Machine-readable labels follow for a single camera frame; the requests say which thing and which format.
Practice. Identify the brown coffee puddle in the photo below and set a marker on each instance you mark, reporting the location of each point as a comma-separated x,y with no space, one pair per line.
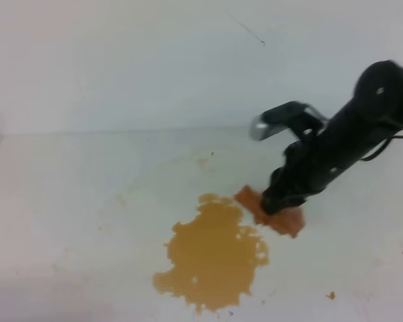
214,257

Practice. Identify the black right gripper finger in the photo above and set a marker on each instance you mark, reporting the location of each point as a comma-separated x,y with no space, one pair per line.
291,201

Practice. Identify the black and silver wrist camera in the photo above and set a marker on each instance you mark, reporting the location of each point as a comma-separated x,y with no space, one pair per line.
302,119

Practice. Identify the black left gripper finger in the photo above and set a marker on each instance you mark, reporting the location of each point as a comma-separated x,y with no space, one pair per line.
273,201

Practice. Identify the pink striped stained rag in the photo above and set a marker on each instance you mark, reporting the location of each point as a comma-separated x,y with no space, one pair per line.
289,221

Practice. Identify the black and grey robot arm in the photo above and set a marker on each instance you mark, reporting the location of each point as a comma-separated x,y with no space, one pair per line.
378,101

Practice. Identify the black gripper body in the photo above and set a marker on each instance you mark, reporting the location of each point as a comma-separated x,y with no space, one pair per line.
312,165

